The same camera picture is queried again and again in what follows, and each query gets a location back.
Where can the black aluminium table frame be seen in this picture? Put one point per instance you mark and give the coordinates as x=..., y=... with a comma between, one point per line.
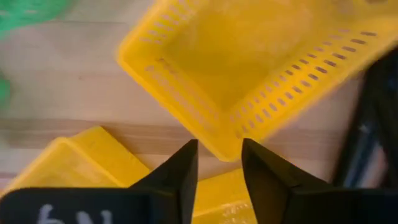
x=382, y=109

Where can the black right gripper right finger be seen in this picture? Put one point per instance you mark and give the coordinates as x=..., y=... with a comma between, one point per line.
x=280, y=202

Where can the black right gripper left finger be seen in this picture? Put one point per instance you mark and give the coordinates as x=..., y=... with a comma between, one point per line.
x=168, y=199

